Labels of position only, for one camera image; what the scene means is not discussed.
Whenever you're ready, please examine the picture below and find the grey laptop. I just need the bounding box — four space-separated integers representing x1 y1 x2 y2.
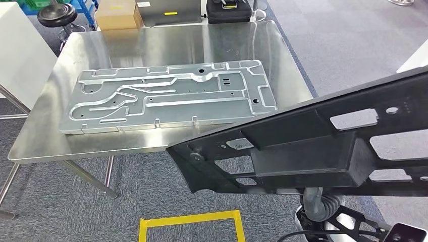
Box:
135 0 203 27

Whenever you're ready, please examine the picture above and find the black plastic frame part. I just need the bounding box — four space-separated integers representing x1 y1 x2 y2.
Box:
166 65 428 198

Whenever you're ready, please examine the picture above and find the blue metal rack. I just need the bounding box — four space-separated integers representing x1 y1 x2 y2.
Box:
17 0 99 31

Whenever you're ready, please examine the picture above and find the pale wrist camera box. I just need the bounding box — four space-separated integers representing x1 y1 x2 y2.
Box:
383 222 428 242

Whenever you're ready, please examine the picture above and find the black round stool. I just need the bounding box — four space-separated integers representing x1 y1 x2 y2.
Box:
37 3 86 51

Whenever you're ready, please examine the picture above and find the small steel table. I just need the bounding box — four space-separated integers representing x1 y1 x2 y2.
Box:
0 85 31 120

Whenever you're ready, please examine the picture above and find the stamped grey metal panel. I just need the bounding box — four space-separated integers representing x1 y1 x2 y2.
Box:
59 60 278 135

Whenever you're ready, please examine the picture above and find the stainless steel workbench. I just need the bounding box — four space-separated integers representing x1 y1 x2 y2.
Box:
0 20 315 220

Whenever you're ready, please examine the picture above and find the black cable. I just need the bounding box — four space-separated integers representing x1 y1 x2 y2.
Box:
277 229 382 242

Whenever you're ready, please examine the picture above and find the white cabinet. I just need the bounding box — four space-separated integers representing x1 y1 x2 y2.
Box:
0 2 58 111

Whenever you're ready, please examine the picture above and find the brown cardboard box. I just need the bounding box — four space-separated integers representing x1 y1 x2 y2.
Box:
95 0 144 31

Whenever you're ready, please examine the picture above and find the grey remote controller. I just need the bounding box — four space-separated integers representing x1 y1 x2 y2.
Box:
213 0 248 9

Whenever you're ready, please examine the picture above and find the green plastic crate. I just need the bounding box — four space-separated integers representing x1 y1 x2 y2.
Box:
17 0 51 9

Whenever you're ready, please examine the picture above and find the black carrying case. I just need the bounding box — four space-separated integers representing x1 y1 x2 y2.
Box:
205 0 253 25

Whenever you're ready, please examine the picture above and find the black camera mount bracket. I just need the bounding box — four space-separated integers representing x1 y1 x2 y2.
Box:
296 205 392 242

